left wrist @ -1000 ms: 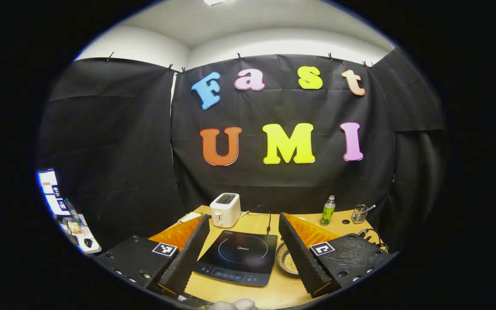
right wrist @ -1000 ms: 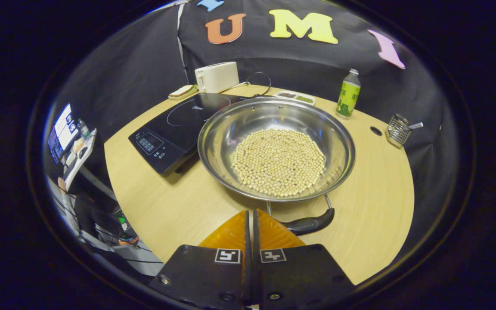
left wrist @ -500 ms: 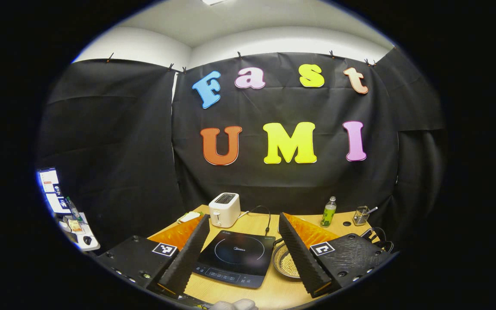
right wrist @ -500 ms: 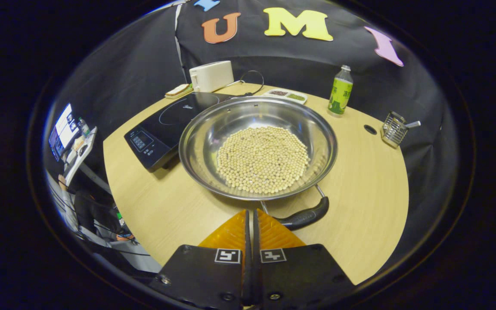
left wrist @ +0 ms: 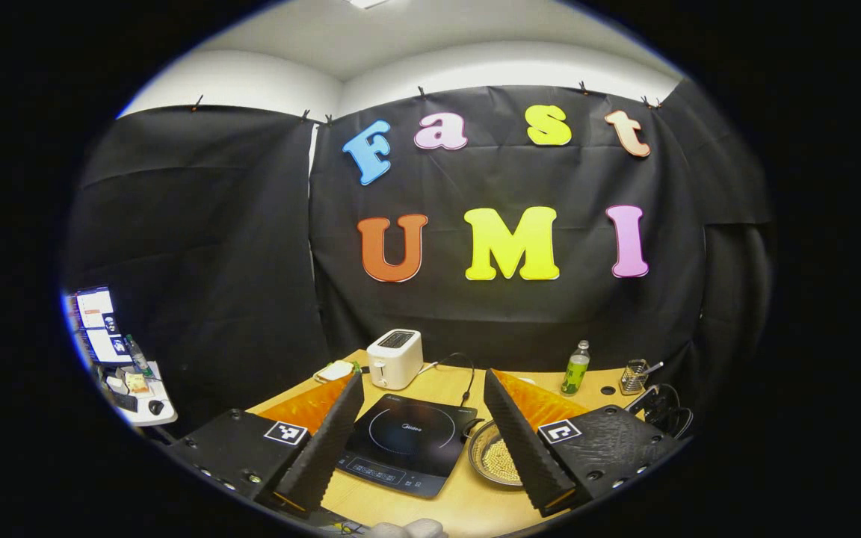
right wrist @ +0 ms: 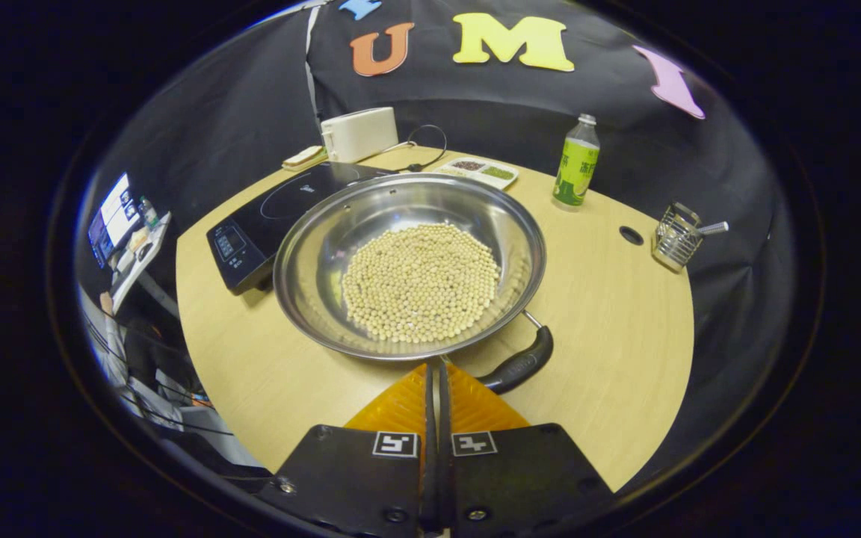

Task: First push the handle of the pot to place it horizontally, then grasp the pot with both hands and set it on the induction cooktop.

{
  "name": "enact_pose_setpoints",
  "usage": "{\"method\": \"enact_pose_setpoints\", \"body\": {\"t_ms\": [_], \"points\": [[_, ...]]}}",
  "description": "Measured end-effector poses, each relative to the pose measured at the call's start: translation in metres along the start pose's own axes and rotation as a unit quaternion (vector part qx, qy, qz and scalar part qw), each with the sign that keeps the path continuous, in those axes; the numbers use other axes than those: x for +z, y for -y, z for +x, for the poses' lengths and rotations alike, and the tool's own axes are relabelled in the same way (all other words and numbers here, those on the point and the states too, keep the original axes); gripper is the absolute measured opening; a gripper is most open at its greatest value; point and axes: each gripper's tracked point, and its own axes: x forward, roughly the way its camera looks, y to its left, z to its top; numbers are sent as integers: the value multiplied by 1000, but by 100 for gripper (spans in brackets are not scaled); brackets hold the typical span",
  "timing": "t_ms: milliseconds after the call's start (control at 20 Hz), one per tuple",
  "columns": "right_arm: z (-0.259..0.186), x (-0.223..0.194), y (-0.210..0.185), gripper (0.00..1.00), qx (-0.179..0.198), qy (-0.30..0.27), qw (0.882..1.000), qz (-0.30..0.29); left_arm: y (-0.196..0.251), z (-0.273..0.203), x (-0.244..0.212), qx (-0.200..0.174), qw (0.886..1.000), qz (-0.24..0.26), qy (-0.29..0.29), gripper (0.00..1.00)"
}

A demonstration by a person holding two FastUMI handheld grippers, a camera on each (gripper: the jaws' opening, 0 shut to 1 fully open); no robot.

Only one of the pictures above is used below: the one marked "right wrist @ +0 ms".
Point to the stainless steel pot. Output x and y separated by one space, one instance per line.
400 198

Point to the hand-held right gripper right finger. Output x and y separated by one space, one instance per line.
520 478

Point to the toast sandwich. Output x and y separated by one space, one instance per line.
303 156

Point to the green tea bottle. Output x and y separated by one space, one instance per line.
576 168

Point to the computer monitor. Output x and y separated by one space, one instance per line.
110 220

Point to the small clear bottle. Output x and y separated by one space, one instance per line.
149 213

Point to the white divided bean dish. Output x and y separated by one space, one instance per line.
484 176

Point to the white toaster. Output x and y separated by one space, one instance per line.
363 133

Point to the pile of soybeans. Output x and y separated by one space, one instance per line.
419 284

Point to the white side desk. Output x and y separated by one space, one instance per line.
143 258

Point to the small sandwich plate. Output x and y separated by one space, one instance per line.
311 161

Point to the black induction cooktop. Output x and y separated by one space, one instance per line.
266 217

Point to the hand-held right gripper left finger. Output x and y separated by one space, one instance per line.
359 478

